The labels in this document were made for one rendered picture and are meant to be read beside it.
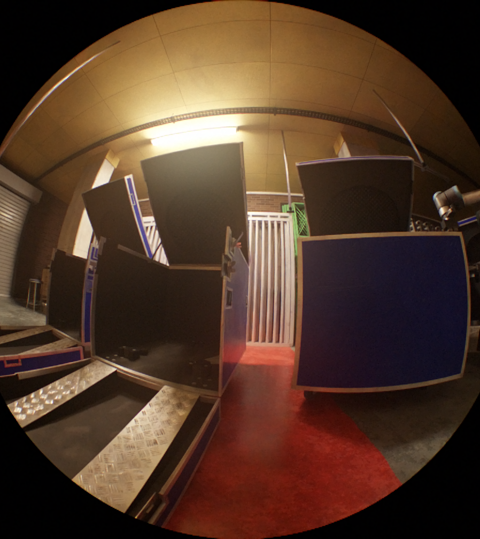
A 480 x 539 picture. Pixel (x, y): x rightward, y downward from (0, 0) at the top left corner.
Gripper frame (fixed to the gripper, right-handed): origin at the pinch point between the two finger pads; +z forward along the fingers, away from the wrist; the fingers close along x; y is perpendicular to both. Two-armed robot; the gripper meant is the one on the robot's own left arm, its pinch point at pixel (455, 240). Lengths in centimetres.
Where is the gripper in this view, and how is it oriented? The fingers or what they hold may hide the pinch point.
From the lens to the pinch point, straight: 137.6
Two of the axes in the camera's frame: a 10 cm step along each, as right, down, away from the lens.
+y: 4.3, 3.5, 8.3
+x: -8.9, 0.4, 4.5
